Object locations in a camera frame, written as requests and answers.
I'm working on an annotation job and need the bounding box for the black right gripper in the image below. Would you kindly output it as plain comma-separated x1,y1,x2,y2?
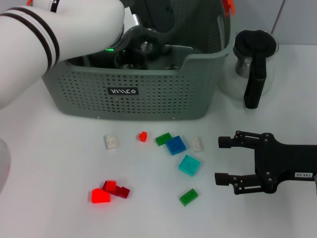
214,130,317,196

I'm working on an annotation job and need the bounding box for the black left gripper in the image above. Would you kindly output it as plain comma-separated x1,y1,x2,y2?
128,0,179,62

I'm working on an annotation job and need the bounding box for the grey-green perforated storage bin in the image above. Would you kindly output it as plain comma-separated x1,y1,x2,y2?
42,0,236,122

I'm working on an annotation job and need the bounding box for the white toy brick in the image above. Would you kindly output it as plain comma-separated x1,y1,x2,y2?
103,133,119,151
190,137,205,152

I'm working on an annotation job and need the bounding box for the cyan toy brick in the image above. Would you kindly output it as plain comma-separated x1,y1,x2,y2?
178,154,201,177

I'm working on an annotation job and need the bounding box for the green toy brick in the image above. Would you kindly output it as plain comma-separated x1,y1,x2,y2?
179,188,199,206
155,132,173,147

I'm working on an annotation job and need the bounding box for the blue toy brick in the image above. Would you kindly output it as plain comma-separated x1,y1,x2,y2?
165,135,187,156

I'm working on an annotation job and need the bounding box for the glass pitcher black lid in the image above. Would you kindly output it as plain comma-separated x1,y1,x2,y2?
217,29,279,110

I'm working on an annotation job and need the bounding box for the dark red toy brick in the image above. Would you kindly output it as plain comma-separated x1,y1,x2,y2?
102,180,130,199

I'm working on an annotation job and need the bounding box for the bright red sloped brick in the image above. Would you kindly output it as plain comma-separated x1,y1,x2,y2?
91,188,111,204

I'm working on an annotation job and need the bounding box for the left wrist metal cable connector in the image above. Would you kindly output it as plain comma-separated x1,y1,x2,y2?
140,41,154,54

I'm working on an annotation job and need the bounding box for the orange bin handle clip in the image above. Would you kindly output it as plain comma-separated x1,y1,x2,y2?
222,0,235,15

